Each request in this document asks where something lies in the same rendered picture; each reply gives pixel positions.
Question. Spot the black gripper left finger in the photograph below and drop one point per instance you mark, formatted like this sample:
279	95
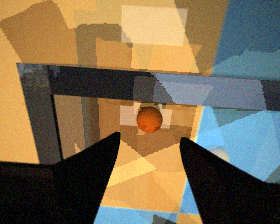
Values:
72	189

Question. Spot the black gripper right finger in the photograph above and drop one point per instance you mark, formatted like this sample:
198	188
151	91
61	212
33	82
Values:
225	194

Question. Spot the brown ball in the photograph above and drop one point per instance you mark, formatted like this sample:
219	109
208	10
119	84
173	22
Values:
149	119

